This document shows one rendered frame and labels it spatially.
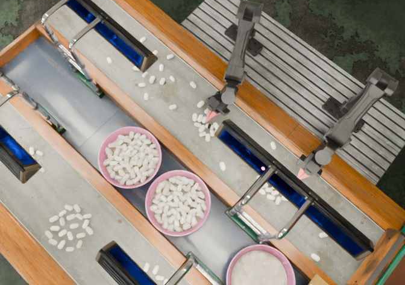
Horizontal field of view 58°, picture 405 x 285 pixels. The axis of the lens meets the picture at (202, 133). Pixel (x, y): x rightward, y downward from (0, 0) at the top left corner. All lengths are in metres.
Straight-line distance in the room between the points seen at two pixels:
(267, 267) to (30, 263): 0.93
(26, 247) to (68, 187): 0.27
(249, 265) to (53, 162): 0.92
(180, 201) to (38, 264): 0.59
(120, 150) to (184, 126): 0.29
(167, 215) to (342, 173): 0.75
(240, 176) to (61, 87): 0.93
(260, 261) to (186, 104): 0.73
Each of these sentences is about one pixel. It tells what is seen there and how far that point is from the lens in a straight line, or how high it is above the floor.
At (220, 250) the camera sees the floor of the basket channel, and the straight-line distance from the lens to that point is 1.61.
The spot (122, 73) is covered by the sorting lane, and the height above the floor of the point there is 0.74.
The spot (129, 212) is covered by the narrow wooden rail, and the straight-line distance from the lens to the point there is 1.54.
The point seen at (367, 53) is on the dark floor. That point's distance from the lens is 2.88.
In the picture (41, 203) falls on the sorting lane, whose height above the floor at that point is 0.74.
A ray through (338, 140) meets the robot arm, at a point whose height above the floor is 0.99.
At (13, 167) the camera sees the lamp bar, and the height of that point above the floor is 1.09.
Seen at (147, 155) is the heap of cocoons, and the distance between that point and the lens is 1.61.
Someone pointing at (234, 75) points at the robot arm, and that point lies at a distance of 1.49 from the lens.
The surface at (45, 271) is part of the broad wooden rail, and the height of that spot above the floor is 0.76.
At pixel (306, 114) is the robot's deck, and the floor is 0.67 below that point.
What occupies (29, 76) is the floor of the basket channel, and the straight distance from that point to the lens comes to 1.94.
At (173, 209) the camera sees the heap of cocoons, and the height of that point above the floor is 0.74.
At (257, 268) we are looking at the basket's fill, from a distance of 1.56.
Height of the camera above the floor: 2.28
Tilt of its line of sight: 73 degrees down
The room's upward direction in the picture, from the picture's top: 4 degrees clockwise
